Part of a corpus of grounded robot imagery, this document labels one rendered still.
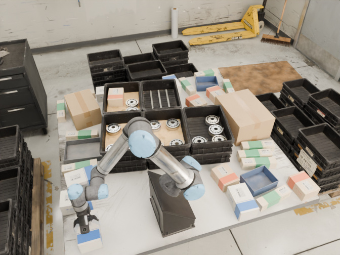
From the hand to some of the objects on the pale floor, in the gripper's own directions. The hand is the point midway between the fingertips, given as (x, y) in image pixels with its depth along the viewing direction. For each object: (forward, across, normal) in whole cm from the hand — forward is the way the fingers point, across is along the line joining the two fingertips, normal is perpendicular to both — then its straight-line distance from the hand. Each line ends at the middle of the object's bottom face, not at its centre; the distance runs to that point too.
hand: (88, 229), depth 168 cm
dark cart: (+77, +61, -207) cm, 229 cm away
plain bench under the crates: (+78, -64, -62) cm, 118 cm away
